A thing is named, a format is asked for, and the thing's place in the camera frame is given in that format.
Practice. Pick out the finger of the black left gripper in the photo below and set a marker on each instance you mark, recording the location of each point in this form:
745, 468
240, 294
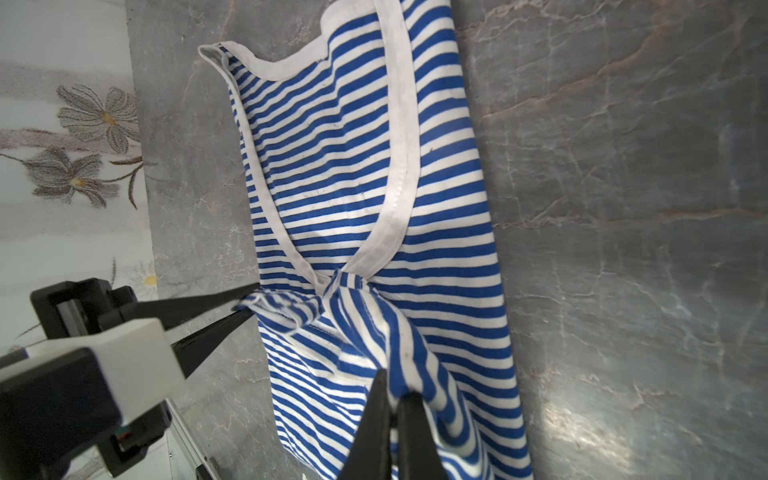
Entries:
175, 311
193, 350

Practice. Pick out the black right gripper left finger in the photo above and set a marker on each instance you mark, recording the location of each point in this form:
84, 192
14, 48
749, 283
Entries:
370, 455

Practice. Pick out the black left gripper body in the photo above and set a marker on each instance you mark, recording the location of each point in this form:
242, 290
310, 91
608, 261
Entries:
72, 309

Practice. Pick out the blue white striped tank top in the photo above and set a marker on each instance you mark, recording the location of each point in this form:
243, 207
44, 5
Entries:
374, 242

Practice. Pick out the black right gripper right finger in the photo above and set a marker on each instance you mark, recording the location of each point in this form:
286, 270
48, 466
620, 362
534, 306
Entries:
418, 457

